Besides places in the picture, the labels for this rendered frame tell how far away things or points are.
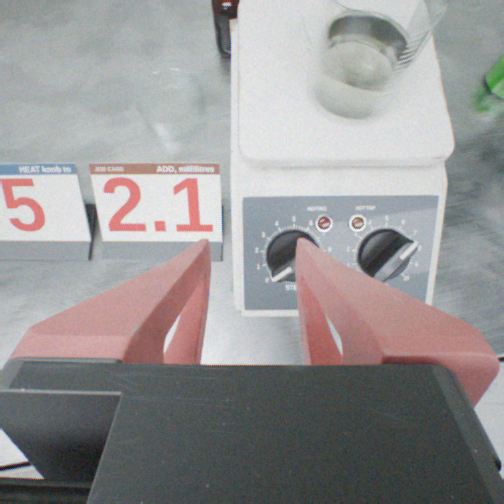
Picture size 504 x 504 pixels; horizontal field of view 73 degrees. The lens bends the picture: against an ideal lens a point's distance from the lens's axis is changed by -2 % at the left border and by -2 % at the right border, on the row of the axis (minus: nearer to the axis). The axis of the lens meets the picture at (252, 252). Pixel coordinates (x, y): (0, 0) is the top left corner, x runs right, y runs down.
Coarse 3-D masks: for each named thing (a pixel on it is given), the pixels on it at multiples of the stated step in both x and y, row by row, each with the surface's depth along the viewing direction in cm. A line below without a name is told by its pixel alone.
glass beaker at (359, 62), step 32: (352, 0) 17; (384, 0) 16; (416, 0) 15; (448, 0) 12; (320, 32) 15; (352, 32) 13; (384, 32) 13; (416, 32) 13; (320, 64) 16; (352, 64) 15; (384, 64) 14; (320, 96) 18; (352, 96) 17; (384, 96) 17
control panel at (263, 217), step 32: (256, 224) 21; (288, 224) 21; (384, 224) 21; (416, 224) 21; (256, 256) 21; (352, 256) 21; (416, 256) 21; (256, 288) 22; (288, 288) 22; (416, 288) 22
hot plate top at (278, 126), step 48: (288, 0) 21; (240, 48) 20; (288, 48) 20; (432, 48) 20; (240, 96) 19; (288, 96) 19; (432, 96) 19; (240, 144) 19; (288, 144) 19; (336, 144) 19; (384, 144) 19; (432, 144) 19
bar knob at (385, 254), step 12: (372, 240) 21; (384, 240) 21; (396, 240) 20; (408, 240) 19; (360, 252) 21; (372, 252) 21; (384, 252) 20; (396, 252) 19; (408, 252) 19; (360, 264) 21; (372, 264) 21; (384, 264) 20; (396, 264) 20; (372, 276) 20; (384, 276) 20; (396, 276) 21
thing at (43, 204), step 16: (0, 176) 24; (16, 176) 24; (32, 176) 24; (48, 176) 24; (64, 176) 24; (0, 192) 24; (16, 192) 24; (32, 192) 24; (48, 192) 24; (64, 192) 24; (0, 208) 25; (16, 208) 25; (32, 208) 25; (48, 208) 25; (64, 208) 25; (0, 224) 26; (16, 224) 26; (32, 224) 25; (48, 224) 25; (64, 224) 25; (80, 224) 25
